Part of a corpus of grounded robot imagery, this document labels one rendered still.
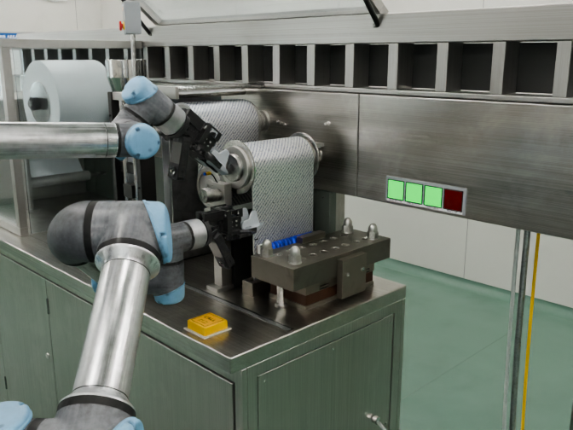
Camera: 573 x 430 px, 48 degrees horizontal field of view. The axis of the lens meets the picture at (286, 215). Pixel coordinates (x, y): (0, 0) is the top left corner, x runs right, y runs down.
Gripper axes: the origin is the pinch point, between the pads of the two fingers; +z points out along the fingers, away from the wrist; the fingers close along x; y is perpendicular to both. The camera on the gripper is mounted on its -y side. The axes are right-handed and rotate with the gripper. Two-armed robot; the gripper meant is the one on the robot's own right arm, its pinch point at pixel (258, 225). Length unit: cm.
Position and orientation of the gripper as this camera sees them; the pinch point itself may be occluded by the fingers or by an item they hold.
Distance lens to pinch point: 175.0
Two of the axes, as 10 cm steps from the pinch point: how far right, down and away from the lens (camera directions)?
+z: 7.1, -1.7, 6.8
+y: 0.0, -9.7, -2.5
